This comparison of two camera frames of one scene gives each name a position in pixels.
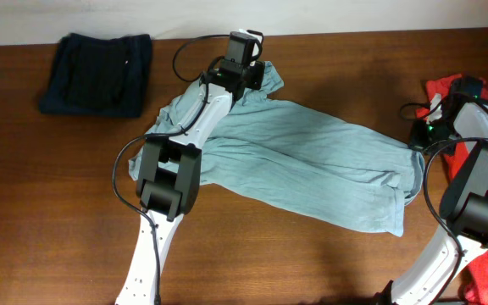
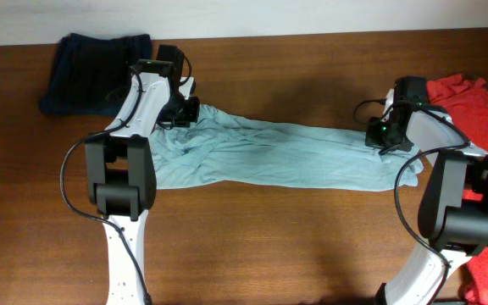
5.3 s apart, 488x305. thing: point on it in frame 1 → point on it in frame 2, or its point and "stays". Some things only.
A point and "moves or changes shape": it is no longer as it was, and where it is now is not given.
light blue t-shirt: x=299 y=158 moves or changes shape
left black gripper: x=257 y=79 → x=191 y=114
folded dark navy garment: x=99 y=76 stays
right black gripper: x=416 y=139 → x=373 y=138
